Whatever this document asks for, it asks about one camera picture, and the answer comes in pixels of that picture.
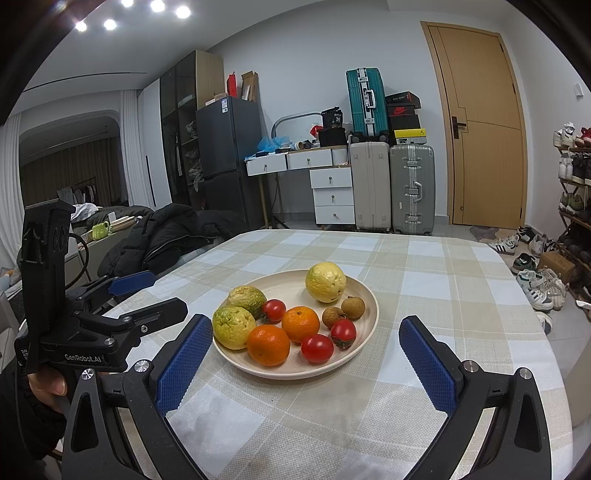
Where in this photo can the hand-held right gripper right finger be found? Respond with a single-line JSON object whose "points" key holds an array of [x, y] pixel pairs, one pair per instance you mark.
{"points": [[427, 364]]}

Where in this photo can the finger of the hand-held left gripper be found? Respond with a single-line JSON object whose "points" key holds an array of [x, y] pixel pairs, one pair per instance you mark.
{"points": [[131, 282], [154, 310]]}

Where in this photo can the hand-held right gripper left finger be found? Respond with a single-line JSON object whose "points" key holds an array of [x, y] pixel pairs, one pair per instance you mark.
{"points": [[182, 364]]}

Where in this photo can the yellow green guava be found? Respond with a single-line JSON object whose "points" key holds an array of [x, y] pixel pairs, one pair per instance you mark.
{"points": [[247, 295], [233, 326]]}

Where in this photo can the orange mandarin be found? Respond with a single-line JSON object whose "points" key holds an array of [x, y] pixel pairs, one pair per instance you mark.
{"points": [[268, 345], [300, 324]]}

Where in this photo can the red tomato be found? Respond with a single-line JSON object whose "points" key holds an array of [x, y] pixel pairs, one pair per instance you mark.
{"points": [[274, 310], [344, 332], [317, 348]]}

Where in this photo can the brown longan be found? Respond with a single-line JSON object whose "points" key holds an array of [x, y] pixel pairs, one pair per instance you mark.
{"points": [[332, 317], [354, 307]]}

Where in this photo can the cream round plate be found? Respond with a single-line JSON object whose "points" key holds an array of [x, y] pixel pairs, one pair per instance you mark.
{"points": [[286, 286]]}

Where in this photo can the pale yellow guava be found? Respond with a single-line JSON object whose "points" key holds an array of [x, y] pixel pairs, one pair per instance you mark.
{"points": [[325, 281]]}

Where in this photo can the person's left forearm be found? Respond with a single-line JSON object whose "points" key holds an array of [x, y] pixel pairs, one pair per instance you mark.
{"points": [[27, 429]]}

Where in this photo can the person's left hand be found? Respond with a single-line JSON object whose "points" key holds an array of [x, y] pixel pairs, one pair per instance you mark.
{"points": [[44, 385]]}

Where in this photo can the light wooden boards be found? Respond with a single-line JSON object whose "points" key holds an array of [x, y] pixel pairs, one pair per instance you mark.
{"points": [[122, 222]]}

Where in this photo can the green mug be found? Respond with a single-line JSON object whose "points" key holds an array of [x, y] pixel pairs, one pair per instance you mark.
{"points": [[99, 230]]}

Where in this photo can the black puffer jacket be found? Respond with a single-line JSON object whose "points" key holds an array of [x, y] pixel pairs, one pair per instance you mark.
{"points": [[171, 230]]}

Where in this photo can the white cloth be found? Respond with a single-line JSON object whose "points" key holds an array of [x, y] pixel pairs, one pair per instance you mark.
{"points": [[85, 210]]}

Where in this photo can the white curtain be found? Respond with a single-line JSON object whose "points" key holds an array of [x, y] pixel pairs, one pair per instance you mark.
{"points": [[9, 194], [136, 147]]}

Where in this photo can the hanging clothes rack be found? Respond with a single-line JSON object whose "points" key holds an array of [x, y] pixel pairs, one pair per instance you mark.
{"points": [[78, 191]]}

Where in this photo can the scattered sneakers group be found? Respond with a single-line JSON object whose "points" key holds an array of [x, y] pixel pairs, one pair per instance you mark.
{"points": [[535, 277]]}

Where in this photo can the grey door mat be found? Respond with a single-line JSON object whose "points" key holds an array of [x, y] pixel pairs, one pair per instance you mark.
{"points": [[485, 233]]}

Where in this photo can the small brown cardboard box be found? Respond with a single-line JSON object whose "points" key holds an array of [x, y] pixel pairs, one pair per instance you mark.
{"points": [[556, 267]]}

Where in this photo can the dark grey refrigerator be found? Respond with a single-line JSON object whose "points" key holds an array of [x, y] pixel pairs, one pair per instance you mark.
{"points": [[228, 152]]}

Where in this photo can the tall dark shelf cabinet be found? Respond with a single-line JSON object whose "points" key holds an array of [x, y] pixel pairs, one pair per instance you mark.
{"points": [[184, 115]]}

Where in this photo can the grey hard suitcase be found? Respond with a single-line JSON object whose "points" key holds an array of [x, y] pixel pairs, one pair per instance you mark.
{"points": [[412, 189]]}

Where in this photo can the beige hard suitcase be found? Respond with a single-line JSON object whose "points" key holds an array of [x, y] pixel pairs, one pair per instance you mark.
{"points": [[370, 184]]}

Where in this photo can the white drawer cabinet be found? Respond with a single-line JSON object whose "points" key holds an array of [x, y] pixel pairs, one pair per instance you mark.
{"points": [[332, 196]]}

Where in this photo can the blue plastic bag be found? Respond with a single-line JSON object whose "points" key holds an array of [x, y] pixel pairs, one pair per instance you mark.
{"points": [[270, 145]]}

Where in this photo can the wooden shoe rack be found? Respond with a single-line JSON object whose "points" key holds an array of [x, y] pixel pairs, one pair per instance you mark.
{"points": [[581, 217]]}

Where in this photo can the white ribbed container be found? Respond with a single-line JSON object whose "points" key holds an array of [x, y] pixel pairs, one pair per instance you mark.
{"points": [[340, 157]]}

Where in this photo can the open cardboard box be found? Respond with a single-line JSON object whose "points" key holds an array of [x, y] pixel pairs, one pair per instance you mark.
{"points": [[249, 87]]}

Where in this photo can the yellow and white shoe box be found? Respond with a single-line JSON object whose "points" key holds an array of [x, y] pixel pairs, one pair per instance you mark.
{"points": [[410, 137]]}

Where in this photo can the wooden door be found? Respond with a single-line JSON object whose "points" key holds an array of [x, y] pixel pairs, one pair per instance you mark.
{"points": [[485, 138]]}

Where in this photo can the red plastic bag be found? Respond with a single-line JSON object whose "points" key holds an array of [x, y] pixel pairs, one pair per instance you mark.
{"points": [[316, 130]]}

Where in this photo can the red and black shoe box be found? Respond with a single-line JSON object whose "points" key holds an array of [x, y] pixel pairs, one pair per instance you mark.
{"points": [[402, 110]]}

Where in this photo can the black printed box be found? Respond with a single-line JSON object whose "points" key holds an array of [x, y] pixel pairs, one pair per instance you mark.
{"points": [[332, 118]]}

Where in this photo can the teal hard suitcase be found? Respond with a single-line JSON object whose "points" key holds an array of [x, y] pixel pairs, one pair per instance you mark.
{"points": [[365, 101]]}

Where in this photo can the grey arched mirror frame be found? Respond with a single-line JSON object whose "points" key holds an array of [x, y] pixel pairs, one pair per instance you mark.
{"points": [[288, 119]]}

